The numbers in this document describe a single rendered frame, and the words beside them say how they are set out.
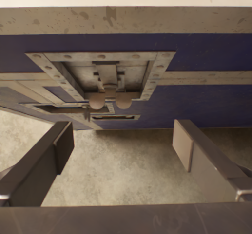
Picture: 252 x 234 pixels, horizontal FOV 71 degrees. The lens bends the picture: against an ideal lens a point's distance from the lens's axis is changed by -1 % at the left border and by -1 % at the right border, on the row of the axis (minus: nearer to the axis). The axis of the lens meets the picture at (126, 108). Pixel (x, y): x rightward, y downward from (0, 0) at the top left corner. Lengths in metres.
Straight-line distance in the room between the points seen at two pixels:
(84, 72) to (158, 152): 0.99
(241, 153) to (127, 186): 0.75
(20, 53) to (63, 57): 0.03
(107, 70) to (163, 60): 0.07
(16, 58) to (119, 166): 1.04
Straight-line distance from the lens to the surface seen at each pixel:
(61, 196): 1.26
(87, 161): 1.19
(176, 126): 0.16
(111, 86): 0.26
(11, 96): 0.33
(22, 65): 0.21
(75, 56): 0.17
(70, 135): 0.16
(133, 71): 0.24
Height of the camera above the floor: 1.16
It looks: 79 degrees down
